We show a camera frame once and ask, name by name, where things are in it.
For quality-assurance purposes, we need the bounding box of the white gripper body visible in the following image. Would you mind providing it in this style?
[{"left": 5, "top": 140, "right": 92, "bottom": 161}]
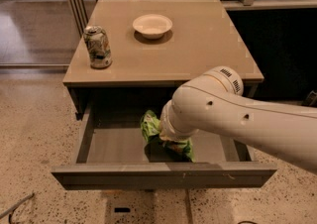
[{"left": 159, "top": 100, "right": 198, "bottom": 141}]

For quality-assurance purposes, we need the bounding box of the green rice chip bag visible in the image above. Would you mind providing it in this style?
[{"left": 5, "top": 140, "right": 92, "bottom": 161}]
[{"left": 140, "top": 110, "right": 194, "bottom": 163}]

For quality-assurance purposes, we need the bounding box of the crushed printed drink can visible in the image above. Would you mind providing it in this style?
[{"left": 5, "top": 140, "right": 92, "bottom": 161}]
[{"left": 83, "top": 26, "right": 112, "bottom": 68}]

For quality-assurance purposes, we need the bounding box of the grey cabinet with tan top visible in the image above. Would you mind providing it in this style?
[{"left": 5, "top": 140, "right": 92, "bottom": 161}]
[{"left": 63, "top": 0, "right": 264, "bottom": 113}]

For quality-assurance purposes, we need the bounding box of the grey floor cable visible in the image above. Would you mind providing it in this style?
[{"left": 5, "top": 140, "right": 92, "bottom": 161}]
[{"left": 0, "top": 191, "right": 36, "bottom": 224}]

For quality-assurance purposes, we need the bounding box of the white paper bowl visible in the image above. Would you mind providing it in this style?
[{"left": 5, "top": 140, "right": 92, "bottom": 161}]
[{"left": 133, "top": 14, "right": 172, "bottom": 40}]

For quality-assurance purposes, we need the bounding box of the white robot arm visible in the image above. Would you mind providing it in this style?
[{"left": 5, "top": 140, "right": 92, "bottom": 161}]
[{"left": 160, "top": 66, "right": 317, "bottom": 174}]

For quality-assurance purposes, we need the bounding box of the open grey top drawer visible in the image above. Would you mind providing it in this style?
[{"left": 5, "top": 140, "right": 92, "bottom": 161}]
[{"left": 52, "top": 104, "right": 276, "bottom": 190}]

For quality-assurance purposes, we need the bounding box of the metal floor outlet plate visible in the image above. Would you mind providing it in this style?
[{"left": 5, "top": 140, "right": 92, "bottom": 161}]
[{"left": 104, "top": 190, "right": 155, "bottom": 224}]

